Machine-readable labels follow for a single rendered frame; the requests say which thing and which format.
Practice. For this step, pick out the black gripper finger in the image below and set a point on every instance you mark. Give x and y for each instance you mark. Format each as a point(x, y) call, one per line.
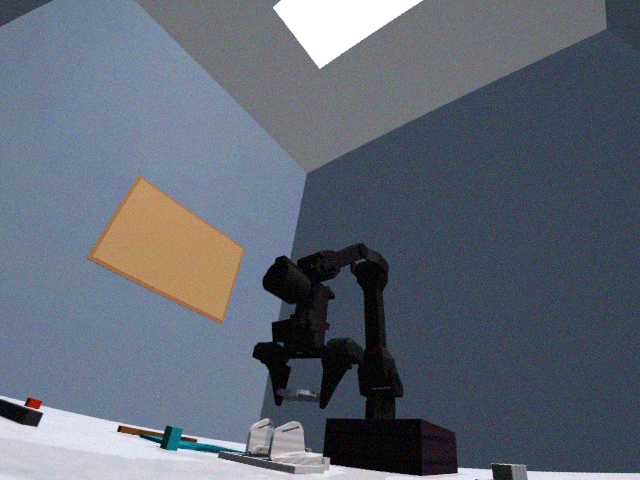
point(334, 369)
point(279, 376)

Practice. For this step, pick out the small red block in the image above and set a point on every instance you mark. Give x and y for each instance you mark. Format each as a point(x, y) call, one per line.
point(33, 403)

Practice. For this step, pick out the brown flat bar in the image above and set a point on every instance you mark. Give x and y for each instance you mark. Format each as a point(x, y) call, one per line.
point(135, 431)

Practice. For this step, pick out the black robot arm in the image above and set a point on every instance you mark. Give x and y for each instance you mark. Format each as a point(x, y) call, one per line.
point(299, 284)

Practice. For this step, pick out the teal block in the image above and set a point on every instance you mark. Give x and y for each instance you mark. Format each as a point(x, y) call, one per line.
point(171, 438)

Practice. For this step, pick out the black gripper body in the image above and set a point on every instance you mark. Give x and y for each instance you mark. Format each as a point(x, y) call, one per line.
point(345, 348)

